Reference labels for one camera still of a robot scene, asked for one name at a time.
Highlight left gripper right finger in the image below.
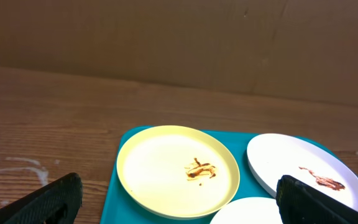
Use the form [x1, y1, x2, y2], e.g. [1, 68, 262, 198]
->
[276, 175, 358, 224]

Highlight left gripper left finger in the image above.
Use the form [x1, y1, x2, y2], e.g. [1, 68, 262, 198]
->
[0, 172, 83, 224]

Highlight white plate with crumbs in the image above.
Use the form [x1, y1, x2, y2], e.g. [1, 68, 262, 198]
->
[210, 197, 282, 224]

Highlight white plate with brown sauce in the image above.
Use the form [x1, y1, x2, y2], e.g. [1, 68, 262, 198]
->
[247, 133, 358, 212]

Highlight teal plastic tray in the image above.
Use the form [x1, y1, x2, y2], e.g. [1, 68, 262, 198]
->
[99, 125, 358, 224]

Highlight yellow plate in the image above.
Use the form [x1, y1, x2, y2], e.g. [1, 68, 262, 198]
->
[116, 125, 241, 220]

